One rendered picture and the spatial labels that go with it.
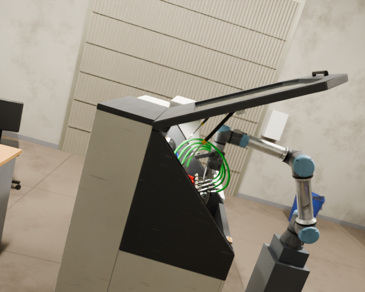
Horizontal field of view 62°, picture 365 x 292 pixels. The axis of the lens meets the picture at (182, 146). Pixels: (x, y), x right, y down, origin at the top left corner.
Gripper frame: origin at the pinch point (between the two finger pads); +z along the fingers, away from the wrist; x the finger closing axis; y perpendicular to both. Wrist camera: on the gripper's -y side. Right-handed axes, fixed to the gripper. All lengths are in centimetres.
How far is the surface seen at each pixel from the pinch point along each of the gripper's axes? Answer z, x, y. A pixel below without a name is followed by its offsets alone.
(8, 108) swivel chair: 34, 156, -213
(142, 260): 41, -35, -21
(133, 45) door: -78, 313, -131
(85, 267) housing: 54, -35, -49
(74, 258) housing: 51, -35, -56
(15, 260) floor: 118, 33, -117
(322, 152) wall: 1, 351, 223
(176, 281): 47, -35, -1
